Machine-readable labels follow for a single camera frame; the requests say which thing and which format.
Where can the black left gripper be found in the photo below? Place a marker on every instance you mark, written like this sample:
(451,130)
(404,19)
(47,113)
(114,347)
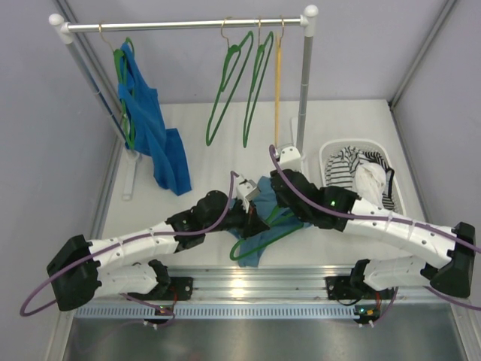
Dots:
(252,224)

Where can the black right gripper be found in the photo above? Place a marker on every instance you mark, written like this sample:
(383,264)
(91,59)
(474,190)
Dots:
(282,201)

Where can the teal blue tank top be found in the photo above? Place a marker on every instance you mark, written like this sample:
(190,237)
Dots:
(266,200)

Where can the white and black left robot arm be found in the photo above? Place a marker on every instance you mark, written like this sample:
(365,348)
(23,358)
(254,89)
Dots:
(84,270)

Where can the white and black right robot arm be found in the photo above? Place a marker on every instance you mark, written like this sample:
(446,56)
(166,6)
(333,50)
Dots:
(438,257)

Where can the bright blue tank top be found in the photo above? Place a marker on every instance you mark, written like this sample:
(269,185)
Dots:
(144,125)

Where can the yellow hanger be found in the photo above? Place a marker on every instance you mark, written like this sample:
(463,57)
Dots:
(277,83)

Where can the black and white striped garment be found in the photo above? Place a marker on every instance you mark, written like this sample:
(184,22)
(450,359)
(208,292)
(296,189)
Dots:
(341,167)

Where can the white plastic laundry basket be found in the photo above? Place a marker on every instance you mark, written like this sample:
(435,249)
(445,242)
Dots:
(332,147)

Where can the silver and white clothes rack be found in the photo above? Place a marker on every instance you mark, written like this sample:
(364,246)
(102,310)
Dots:
(307,20)

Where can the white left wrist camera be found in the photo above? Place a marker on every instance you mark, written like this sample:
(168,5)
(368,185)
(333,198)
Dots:
(246,191)

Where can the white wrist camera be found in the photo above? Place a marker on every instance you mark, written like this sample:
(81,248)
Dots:
(246,191)
(288,158)

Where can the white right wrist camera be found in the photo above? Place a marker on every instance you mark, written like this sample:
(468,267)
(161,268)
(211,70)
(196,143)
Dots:
(288,158)

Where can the aluminium mounting rail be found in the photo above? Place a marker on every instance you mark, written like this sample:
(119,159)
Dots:
(229,293)

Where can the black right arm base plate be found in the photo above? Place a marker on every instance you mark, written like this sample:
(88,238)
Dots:
(338,289)

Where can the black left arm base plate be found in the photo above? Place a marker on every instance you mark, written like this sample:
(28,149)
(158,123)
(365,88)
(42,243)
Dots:
(180,289)

